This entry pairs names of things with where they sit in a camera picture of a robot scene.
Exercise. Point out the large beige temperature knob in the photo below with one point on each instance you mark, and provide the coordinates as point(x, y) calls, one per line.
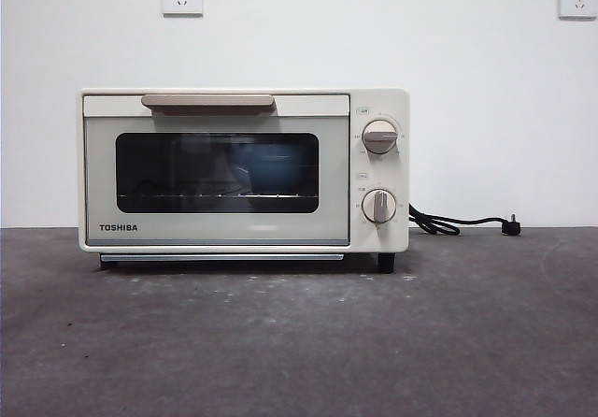
point(380, 136)

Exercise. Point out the white Toshiba toaster oven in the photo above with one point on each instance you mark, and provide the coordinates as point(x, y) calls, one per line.
point(355, 230)

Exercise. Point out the blue ribbed bowl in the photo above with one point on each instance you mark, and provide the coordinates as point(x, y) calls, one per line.
point(275, 169)

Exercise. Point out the small beige timer knob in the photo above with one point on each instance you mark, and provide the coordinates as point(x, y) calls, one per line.
point(379, 205)

